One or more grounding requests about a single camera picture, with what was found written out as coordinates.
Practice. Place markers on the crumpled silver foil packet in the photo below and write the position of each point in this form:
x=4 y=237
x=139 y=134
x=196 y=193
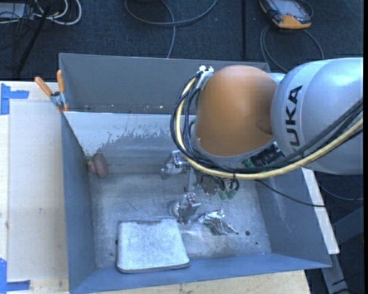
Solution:
x=216 y=222

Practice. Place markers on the grey flat square pad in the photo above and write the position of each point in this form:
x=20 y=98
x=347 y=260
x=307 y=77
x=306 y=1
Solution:
x=151 y=245

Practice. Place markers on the pale wood flat board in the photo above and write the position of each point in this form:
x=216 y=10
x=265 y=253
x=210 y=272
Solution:
x=36 y=188

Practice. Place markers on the pink-brown toy sausage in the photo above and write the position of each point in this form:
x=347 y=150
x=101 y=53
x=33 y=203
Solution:
x=100 y=165

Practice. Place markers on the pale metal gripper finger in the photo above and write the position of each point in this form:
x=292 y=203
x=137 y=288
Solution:
x=186 y=208
x=175 y=164

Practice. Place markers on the grey metal bin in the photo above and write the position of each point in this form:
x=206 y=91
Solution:
x=141 y=194

